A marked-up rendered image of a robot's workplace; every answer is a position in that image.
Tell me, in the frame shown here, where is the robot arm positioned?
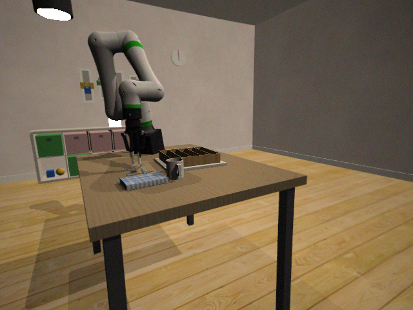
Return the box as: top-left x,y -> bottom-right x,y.
88,30 -> 165,135

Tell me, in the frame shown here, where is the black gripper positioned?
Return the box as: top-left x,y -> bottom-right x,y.
121,119 -> 146,164

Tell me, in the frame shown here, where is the grey mug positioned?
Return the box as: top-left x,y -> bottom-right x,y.
166,158 -> 184,180

